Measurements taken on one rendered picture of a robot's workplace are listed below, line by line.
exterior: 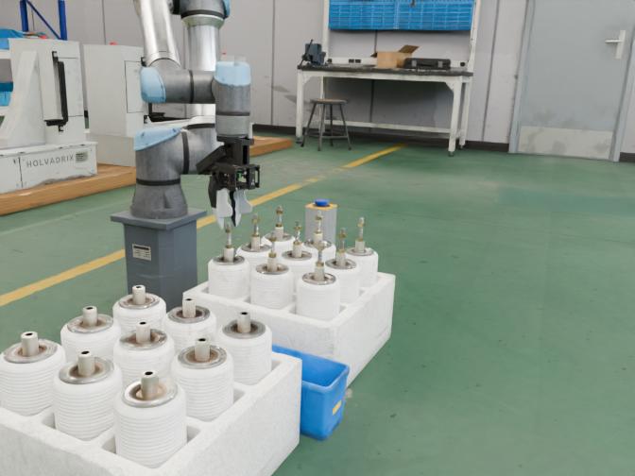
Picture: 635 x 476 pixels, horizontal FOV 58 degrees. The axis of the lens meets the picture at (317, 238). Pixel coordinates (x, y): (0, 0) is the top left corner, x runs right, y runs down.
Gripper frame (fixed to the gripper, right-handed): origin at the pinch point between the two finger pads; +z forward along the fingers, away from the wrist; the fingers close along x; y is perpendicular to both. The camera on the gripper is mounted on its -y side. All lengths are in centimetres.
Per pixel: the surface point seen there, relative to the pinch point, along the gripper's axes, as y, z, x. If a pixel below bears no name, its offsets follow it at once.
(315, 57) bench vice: -286, -49, 339
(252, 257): 0.4, 10.3, 7.7
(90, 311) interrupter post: 13.4, 6.5, -40.3
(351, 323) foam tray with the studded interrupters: 30.3, 18.8, 10.3
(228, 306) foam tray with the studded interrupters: 7.7, 17.1, -6.0
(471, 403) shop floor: 53, 34, 25
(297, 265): 12.1, 10.3, 11.3
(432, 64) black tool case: -192, -46, 397
